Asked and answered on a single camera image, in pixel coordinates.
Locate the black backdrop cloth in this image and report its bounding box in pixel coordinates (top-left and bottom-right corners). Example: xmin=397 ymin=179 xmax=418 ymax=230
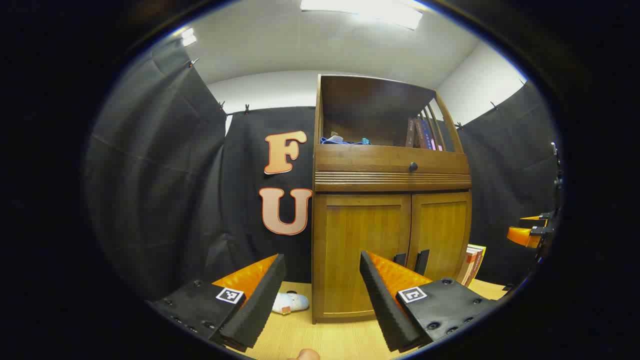
xmin=85 ymin=37 xmax=561 ymax=301

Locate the wooden shoe cabinet door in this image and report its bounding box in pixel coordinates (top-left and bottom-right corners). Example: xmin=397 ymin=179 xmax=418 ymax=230
xmin=314 ymin=194 xmax=412 ymax=321
xmin=407 ymin=191 xmax=472 ymax=283

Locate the red white book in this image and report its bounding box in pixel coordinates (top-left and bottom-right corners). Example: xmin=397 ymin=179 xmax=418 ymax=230
xmin=456 ymin=246 xmax=481 ymax=287

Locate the white plush toy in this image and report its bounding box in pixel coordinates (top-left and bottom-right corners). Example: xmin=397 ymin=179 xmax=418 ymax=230
xmin=271 ymin=292 xmax=310 ymax=316

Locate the blue cloth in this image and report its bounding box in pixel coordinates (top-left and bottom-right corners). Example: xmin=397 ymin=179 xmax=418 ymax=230
xmin=320 ymin=131 xmax=372 ymax=146

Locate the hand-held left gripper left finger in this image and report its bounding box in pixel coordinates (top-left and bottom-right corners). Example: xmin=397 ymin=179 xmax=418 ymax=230
xmin=147 ymin=253 xmax=287 ymax=352

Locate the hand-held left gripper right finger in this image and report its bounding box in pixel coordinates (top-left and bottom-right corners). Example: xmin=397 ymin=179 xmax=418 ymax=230
xmin=359 ymin=251 xmax=501 ymax=353

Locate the wooden drawer with black knob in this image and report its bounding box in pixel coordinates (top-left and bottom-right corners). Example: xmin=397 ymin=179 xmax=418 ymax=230
xmin=315 ymin=145 xmax=471 ymax=176

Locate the wooden double-door shoe cabinet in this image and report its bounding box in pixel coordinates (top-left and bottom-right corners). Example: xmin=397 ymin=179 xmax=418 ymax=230
xmin=311 ymin=74 xmax=473 ymax=325

